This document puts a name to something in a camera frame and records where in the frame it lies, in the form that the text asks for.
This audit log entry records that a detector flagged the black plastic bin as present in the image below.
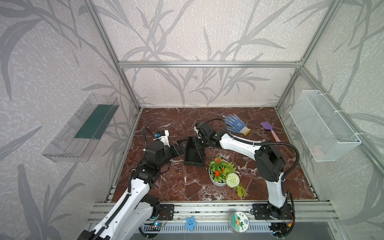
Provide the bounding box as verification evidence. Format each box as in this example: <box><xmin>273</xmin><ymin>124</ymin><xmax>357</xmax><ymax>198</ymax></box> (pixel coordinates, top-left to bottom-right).
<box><xmin>184</xmin><ymin>137</ymin><xmax>205</xmax><ymax>167</ymax></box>

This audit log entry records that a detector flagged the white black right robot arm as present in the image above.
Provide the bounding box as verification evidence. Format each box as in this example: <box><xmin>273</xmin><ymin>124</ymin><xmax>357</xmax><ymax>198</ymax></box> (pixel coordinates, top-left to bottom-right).
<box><xmin>194</xmin><ymin>123</ymin><xmax>287</xmax><ymax>210</ymax></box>

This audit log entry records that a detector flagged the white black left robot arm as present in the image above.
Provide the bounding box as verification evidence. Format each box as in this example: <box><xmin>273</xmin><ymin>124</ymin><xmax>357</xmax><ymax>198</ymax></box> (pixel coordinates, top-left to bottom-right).
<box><xmin>78</xmin><ymin>136</ymin><xmax>186</xmax><ymax>240</ymax></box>

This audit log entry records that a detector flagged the blue dotted work glove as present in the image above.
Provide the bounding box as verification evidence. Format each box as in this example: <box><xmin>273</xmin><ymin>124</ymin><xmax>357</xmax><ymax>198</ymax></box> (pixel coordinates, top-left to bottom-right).
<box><xmin>224</xmin><ymin>114</ymin><xmax>251</xmax><ymax>136</ymax></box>

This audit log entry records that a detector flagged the potted artificial flower plant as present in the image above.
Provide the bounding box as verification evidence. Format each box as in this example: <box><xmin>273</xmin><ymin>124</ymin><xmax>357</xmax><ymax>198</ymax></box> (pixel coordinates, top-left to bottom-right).
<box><xmin>209</xmin><ymin>156</ymin><xmax>249</xmax><ymax>199</ymax></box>

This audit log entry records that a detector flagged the purple pink silicone spatula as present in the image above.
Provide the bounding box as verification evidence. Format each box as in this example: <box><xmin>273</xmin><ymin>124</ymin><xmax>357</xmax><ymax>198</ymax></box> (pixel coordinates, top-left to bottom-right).
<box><xmin>261</xmin><ymin>122</ymin><xmax>281</xmax><ymax>142</ymax></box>

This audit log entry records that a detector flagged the blue star sticker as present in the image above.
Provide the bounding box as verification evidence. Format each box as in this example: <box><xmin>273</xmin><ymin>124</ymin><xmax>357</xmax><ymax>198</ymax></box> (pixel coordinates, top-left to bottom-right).
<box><xmin>185</xmin><ymin>216</ymin><xmax>197</xmax><ymax>232</ymax></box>

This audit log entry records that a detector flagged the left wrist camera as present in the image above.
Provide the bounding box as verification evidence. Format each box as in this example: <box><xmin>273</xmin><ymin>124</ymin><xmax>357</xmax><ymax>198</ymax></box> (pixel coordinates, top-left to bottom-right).
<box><xmin>153</xmin><ymin>130</ymin><xmax>170</xmax><ymax>148</ymax></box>

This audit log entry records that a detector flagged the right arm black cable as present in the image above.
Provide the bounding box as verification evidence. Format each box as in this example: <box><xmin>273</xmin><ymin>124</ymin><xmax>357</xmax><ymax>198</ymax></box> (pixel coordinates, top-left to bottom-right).
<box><xmin>201</xmin><ymin>118</ymin><xmax>301</xmax><ymax>181</ymax></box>

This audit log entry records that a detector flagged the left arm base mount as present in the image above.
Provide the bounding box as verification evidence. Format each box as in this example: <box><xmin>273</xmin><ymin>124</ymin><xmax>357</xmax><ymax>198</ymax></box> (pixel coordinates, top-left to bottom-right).
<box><xmin>150</xmin><ymin>203</ymin><xmax>175</xmax><ymax>221</ymax></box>

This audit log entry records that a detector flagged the aluminium front rail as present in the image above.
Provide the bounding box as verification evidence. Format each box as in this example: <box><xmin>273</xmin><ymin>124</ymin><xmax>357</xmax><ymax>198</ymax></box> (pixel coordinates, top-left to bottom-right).
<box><xmin>86</xmin><ymin>200</ymin><xmax>340</xmax><ymax>224</ymax></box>

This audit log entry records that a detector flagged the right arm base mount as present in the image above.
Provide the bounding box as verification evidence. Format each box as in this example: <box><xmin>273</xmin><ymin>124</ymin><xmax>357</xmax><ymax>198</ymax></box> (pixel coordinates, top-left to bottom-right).
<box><xmin>250</xmin><ymin>203</ymin><xmax>294</xmax><ymax>220</ymax></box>

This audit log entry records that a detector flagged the clear plastic wall shelf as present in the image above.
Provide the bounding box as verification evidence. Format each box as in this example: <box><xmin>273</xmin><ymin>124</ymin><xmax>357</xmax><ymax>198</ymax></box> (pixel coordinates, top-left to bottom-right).
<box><xmin>42</xmin><ymin>94</ymin><xmax>120</xmax><ymax>163</ymax></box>

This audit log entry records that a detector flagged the white wire mesh basket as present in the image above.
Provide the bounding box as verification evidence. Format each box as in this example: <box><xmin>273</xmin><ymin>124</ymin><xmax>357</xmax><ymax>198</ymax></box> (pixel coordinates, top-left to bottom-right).
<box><xmin>290</xmin><ymin>90</ymin><xmax>362</xmax><ymax>162</ymax></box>

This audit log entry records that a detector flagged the aluminium frame post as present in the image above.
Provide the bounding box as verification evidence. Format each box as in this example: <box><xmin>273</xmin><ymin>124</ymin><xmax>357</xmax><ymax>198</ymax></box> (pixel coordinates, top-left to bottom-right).
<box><xmin>276</xmin><ymin>0</ymin><xmax>343</xmax><ymax>110</ymax></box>

